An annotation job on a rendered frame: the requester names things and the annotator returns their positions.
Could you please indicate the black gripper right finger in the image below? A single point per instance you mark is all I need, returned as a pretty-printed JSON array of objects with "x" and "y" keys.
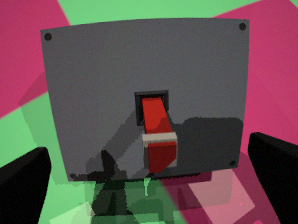
[{"x": 275, "y": 162}]

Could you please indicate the grey panel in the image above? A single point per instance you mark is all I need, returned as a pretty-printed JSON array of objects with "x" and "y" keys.
[{"x": 97, "y": 72}]

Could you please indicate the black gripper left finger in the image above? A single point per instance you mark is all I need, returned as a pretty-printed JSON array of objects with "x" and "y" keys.
[{"x": 24, "y": 186}]

